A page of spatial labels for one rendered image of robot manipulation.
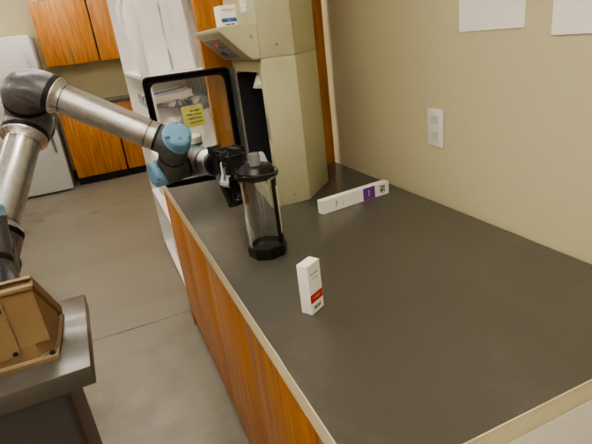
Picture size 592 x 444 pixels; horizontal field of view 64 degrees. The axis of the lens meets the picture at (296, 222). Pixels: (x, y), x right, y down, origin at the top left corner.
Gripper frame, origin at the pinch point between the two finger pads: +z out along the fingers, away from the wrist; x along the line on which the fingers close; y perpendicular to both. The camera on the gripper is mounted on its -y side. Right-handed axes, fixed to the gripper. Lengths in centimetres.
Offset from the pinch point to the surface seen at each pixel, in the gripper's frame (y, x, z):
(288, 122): 7.8, 29.5, -23.1
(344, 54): 25, 72, -40
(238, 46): 32.0, 17.2, -25.8
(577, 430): -31, 4, 77
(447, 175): -12, 57, 16
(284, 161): -4.5, 26.8, -24.2
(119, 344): -111, -15, -146
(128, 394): -112, -26, -102
